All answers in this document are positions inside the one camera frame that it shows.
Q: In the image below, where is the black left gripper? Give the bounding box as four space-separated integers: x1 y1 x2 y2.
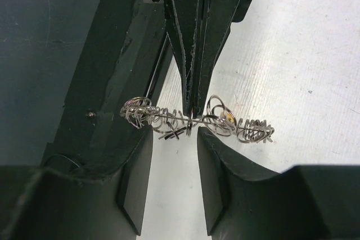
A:
143 0 252 116

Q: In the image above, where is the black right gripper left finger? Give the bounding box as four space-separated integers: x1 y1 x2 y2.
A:
1 127 153 239

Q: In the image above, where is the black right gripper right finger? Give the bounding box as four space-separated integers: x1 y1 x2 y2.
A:
197 128 359 239

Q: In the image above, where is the key with yellow tag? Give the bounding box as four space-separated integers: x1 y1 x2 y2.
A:
220 111 236 124

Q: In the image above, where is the silver metal keyring disc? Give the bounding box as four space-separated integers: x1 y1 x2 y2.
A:
120 95 275 144

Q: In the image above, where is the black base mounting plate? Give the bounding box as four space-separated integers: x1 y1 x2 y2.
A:
42 0 172 177

